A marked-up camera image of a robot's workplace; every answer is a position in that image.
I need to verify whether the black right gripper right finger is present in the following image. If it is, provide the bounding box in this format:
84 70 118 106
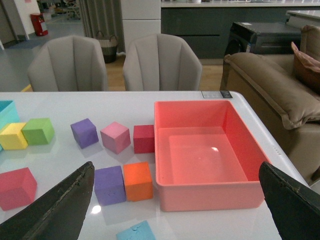
258 161 320 240

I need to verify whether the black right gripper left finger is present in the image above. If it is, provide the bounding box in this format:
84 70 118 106
0 161 95 240

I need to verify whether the light blue foam block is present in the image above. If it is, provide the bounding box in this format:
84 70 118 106
116 220 156 240

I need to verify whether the purple foam block front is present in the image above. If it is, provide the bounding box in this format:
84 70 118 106
94 165 127 206

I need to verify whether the purple foam block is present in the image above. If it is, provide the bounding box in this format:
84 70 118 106
70 118 99 149
94 165 127 206

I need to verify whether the orange foam block right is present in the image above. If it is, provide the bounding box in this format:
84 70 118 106
123 161 153 202

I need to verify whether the purple foam block back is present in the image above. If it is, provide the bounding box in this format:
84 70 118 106
70 118 99 149

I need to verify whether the green foam block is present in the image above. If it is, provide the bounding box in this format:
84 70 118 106
21 118 55 146

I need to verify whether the yellow foam block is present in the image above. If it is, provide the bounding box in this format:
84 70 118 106
0 122 28 150

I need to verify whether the pink foam block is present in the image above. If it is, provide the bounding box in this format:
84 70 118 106
100 121 131 154

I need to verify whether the brown sofa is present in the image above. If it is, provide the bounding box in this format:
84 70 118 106
227 25 320 185

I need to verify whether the pink plastic bin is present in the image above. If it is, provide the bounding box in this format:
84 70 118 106
154 100 268 212

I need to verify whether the cyan plastic bin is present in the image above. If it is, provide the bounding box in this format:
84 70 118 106
0 100 20 129

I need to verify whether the dark red foam block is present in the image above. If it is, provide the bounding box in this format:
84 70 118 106
133 124 155 154

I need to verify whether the brown cushion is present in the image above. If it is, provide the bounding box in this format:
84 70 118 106
291 41 320 95

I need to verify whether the table label sticker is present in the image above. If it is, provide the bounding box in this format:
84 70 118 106
201 90 233 99

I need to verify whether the grey chair left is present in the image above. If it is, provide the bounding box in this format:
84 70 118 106
27 35 108 92

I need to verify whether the grey chair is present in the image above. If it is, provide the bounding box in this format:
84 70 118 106
123 33 203 92
27 35 108 92

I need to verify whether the black appliance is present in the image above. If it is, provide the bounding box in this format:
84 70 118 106
220 22 301 90

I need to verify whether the woven basket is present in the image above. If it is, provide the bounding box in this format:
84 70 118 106
96 30 118 64

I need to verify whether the grey chair right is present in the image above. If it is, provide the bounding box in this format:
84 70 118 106
123 33 203 92

